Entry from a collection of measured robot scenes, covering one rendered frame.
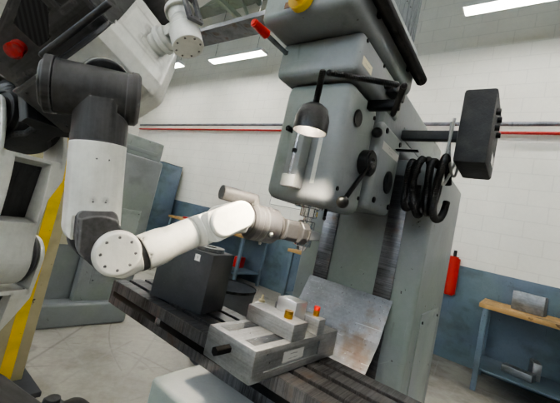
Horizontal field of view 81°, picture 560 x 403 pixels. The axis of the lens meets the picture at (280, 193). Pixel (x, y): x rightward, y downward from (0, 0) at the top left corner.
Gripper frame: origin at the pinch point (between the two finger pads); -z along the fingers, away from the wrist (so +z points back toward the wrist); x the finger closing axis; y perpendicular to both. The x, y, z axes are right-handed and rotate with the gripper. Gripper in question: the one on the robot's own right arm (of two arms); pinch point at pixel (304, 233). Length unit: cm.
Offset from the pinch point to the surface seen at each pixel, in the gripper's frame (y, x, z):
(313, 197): -9.1, -8.2, 6.6
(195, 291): 25.7, 28.7, 13.5
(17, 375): 118, 166, 45
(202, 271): 18.8, 27.9, 13.2
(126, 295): 35, 51, 28
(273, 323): 22.5, -4.8, 7.3
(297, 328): 21.6, -10.1, 4.4
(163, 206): 23, 716, -174
